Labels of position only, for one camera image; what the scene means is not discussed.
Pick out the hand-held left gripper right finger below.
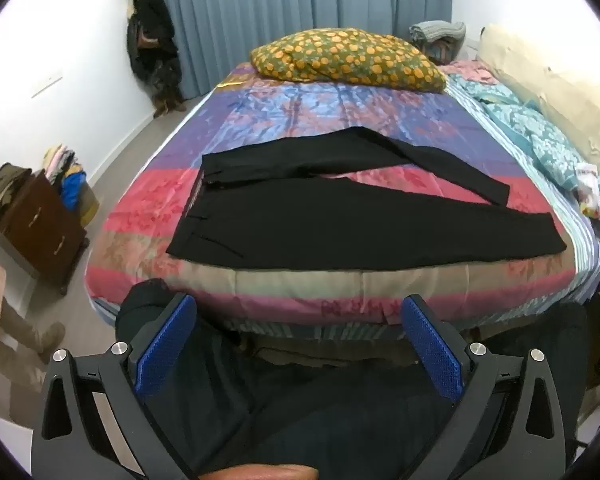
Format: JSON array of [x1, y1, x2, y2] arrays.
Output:
[[401, 295, 581, 480]]

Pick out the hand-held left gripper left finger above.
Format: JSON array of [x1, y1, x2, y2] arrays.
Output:
[[30, 292, 201, 480]]

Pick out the black pants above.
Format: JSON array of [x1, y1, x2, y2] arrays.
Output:
[[166, 127, 568, 271]]

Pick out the person's left hand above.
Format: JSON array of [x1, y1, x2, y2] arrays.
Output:
[[200, 464, 321, 480]]

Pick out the person's dark trouser legs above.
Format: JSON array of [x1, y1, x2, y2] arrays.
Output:
[[115, 280, 588, 480]]

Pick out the colourful printed bag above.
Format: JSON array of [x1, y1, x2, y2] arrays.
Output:
[[575, 162, 600, 233]]

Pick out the brown wooden nightstand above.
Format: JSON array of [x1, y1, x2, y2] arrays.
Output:
[[2, 170, 90, 296]]

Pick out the pile of mixed clothes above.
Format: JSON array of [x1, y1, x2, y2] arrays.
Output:
[[42, 145, 101, 228]]

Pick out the camouflage cloth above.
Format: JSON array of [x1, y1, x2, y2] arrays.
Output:
[[0, 162, 33, 233]]

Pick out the teal floral pillow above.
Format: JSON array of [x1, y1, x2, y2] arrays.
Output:
[[447, 72, 600, 191]]

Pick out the brown boots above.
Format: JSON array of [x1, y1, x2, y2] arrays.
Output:
[[150, 94, 187, 120]]

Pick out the cream pillow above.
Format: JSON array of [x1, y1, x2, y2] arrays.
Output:
[[477, 25, 600, 171]]

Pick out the colourful satin quilt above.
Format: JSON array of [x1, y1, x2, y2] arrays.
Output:
[[84, 72, 581, 326]]

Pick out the pink cloth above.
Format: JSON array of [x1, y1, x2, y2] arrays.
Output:
[[439, 59, 497, 84]]

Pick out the orange floral green pillow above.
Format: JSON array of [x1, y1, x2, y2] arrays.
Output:
[[250, 27, 448, 93]]

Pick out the grey folded clothes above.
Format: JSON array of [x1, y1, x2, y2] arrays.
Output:
[[409, 20, 467, 43]]

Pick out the blue-grey curtain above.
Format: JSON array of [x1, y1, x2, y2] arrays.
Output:
[[145, 0, 453, 98]]

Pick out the black bag on wall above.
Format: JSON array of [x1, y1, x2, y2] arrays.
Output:
[[126, 0, 183, 101]]

